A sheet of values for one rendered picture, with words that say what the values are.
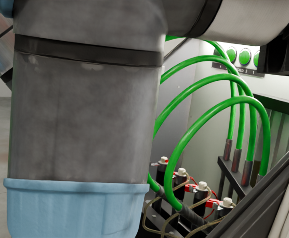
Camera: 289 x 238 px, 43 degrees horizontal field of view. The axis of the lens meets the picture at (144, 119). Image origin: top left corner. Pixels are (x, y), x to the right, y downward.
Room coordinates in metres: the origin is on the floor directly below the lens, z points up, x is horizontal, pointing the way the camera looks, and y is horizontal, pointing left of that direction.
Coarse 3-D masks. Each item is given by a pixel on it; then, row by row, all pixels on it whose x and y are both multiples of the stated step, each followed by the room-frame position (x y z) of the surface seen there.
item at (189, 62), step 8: (200, 56) 0.80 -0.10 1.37; (208, 56) 0.81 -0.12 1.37; (216, 56) 0.82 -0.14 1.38; (184, 64) 0.78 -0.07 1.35; (224, 64) 0.83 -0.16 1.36; (232, 64) 0.84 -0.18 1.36; (168, 72) 0.76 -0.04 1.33; (232, 72) 0.85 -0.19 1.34; (160, 80) 0.75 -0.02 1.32; (240, 88) 0.86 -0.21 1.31; (240, 104) 0.87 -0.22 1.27; (240, 112) 0.87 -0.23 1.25; (240, 120) 0.87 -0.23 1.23; (240, 128) 0.87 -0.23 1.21; (240, 136) 0.87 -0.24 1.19; (240, 144) 0.87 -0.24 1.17; (240, 152) 0.87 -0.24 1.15; (232, 168) 0.88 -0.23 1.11
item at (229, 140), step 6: (168, 36) 0.85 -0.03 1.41; (174, 36) 0.86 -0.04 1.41; (210, 42) 0.91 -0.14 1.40; (216, 42) 0.92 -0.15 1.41; (216, 48) 0.92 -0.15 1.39; (222, 48) 0.93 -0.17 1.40; (222, 54) 0.93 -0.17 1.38; (228, 60) 0.94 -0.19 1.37; (228, 72) 0.95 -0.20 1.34; (234, 84) 0.95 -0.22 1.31; (234, 90) 0.96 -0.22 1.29; (234, 96) 0.96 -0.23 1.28; (234, 108) 0.96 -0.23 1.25; (234, 114) 0.96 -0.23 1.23; (234, 120) 0.96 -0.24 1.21; (228, 132) 0.97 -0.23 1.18; (228, 138) 0.97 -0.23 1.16
